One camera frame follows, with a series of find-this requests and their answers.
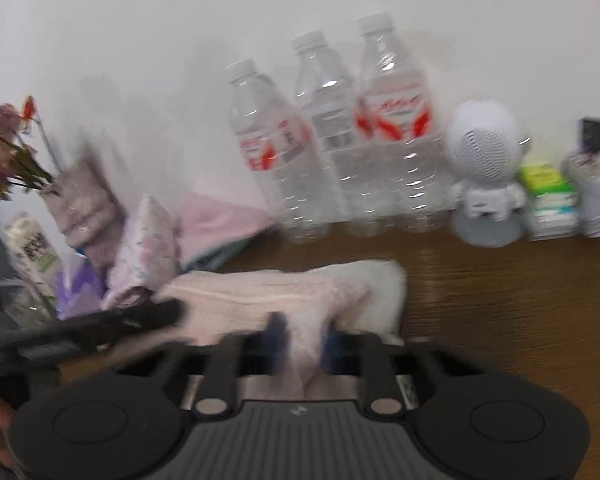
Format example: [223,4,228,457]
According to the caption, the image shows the white lace pink garment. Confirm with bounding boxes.
[108,260,407,401]

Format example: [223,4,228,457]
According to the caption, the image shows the pink folded clothes stack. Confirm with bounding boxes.
[175,193,275,272]

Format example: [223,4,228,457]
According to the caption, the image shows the purple tissue box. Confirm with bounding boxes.
[55,252,105,321]

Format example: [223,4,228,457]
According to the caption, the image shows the white green milk carton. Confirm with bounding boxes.
[3,212,61,310]

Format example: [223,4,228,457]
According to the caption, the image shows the pink patterned storage bag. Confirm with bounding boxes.
[100,195,178,311]

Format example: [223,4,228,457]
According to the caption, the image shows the pink wrapped flower vase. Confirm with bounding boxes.
[41,160,123,270]

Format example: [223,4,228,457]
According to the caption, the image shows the dried pink rose bouquet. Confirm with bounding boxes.
[0,96,54,203]

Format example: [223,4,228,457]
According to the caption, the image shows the left clear water bottle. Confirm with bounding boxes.
[226,58,336,243]

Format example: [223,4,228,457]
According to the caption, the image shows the clear water bottle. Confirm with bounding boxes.
[226,58,336,243]
[290,30,397,239]
[358,12,448,233]

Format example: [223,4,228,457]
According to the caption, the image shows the green white small boxes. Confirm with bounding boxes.
[518,162,579,240]

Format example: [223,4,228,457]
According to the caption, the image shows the right clear water bottle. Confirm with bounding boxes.
[358,12,448,233]

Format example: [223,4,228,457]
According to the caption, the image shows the white round robot speaker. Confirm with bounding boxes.
[443,100,531,248]

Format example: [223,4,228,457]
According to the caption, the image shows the middle clear water bottle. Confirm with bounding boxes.
[290,30,397,239]

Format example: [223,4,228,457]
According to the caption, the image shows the small black box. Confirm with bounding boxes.
[580,117,600,154]

